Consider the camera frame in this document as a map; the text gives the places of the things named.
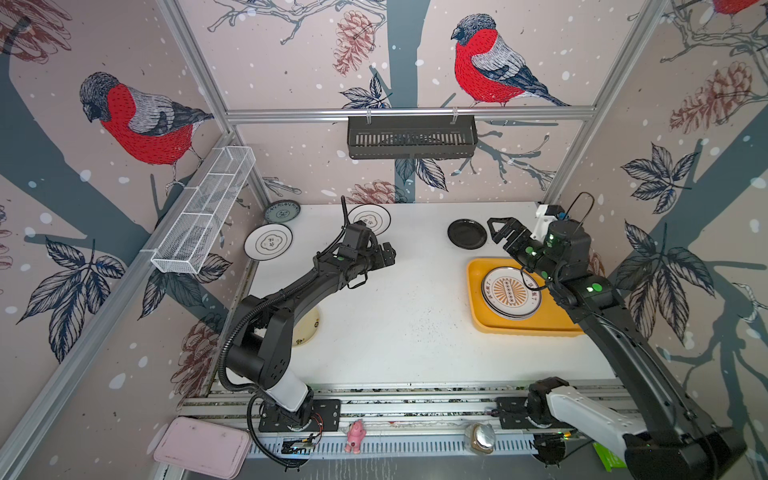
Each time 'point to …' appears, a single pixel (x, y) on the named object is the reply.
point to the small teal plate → (282, 210)
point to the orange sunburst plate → (511, 293)
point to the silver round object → (480, 438)
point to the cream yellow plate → (305, 327)
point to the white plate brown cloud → (377, 217)
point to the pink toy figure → (355, 434)
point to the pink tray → (203, 447)
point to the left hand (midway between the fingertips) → (385, 254)
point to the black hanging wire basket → (412, 139)
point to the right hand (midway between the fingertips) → (493, 230)
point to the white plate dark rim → (268, 241)
